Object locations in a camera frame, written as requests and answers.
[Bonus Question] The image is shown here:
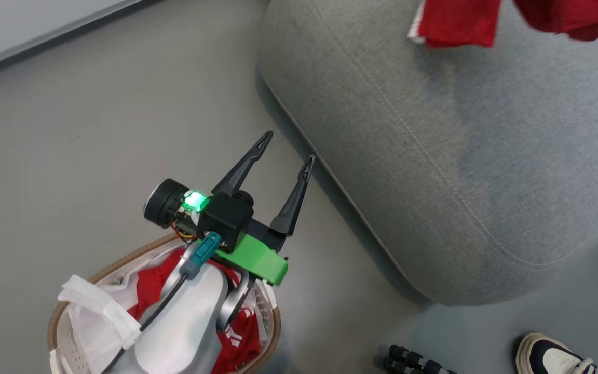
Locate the red garment with white print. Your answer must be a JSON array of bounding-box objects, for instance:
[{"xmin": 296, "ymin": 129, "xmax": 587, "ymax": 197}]
[{"xmin": 127, "ymin": 248, "xmax": 261, "ymax": 374}]

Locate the black round motor with light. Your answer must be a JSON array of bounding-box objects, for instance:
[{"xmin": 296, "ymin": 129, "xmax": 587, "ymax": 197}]
[{"xmin": 143, "ymin": 178, "xmax": 211, "ymax": 241}]

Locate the white black sneaker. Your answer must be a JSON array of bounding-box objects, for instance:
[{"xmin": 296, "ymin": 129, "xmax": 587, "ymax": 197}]
[{"xmin": 515, "ymin": 332, "xmax": 598, "ymax": 374}]

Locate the red garment with white trim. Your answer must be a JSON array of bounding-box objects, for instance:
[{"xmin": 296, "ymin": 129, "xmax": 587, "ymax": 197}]
[{"xmin": 407, "ymin": 0, "xmax": 598, "ymax": 49}]

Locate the wicker laundry basket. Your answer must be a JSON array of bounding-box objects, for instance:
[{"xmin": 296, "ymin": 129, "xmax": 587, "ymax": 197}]
[{"xmin": 47, "ymin": 232, "xmax": 282, "ymax": 374}]

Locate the black segmented tripod leg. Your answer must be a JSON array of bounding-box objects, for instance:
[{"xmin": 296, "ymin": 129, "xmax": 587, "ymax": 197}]
[{"xmin": 384, "ymin": 344, "xmax": 458, "ymax": 374}]

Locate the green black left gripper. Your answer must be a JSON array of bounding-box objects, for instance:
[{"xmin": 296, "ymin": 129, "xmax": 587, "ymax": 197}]
[{"xmin": 211, "ymin": 131, "xmax": 316, "ymax": 286}]

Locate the grey fabric sofa cushion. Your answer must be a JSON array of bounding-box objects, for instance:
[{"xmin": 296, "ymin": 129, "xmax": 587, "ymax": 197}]
[{"xmin": 256, "ymin": 0, "xmax": 598, "ymax": 306}]

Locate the white cloth basket liner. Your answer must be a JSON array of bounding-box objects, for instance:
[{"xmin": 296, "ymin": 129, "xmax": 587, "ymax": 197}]
[{"xmin": 57, "ymin": 274, "xmax": 143, "ymax": 365}]

